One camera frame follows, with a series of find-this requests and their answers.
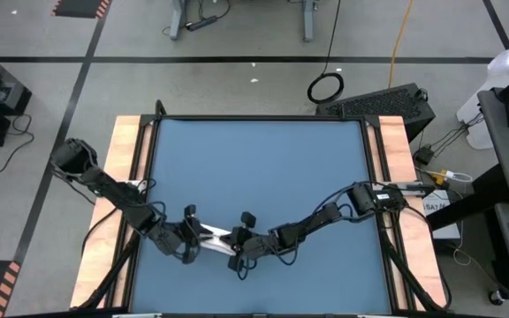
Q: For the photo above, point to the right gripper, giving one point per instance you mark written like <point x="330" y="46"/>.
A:
<point x="250" y="245"/>

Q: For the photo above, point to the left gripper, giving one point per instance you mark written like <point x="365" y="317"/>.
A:
<point x="175" y="238"/>

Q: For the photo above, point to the white red-striped towel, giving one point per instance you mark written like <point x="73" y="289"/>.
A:
<point x="217" y="240"/>

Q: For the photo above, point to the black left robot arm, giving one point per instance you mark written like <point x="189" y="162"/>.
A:
<point x="113" y="190"/>

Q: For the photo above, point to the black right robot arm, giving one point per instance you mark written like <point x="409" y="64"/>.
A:
<point x="325" y="221"/>

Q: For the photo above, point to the light wooden side plank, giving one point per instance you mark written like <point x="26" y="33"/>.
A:
<point x="124" y="132"/>
<point x="393" y="141"/>

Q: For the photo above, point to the silver mounting plate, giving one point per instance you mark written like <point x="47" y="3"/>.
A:
<point x="413" y="190"/>

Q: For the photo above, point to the black perforated computer tower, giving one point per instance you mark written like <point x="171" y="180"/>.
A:
<point x="378" y="103"/>

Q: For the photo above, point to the black power adapter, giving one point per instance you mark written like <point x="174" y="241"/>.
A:
<point x="423" y="155"/>

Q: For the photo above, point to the black power strip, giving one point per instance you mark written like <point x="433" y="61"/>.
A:
<point x="201" y="23"/>

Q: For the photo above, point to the grey labelled box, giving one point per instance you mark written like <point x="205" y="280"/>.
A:
<point x="444" y="221"/>

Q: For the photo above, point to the grey desk leg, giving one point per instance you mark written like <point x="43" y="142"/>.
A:
<point x="177" y="22"/>
<point x="309" y="22"/>

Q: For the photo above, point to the black desk support bar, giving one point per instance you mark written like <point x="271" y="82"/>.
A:
<point x="480" y="194"/>

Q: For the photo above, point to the black caster wheel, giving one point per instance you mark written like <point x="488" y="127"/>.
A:
<point x="495" y="297"/>

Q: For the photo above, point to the white bulky object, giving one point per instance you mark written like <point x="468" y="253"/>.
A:
<point x="502" y="66"/>

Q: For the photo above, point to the black aluminium table frame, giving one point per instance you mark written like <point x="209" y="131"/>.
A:
<point x="259" y="118"/>

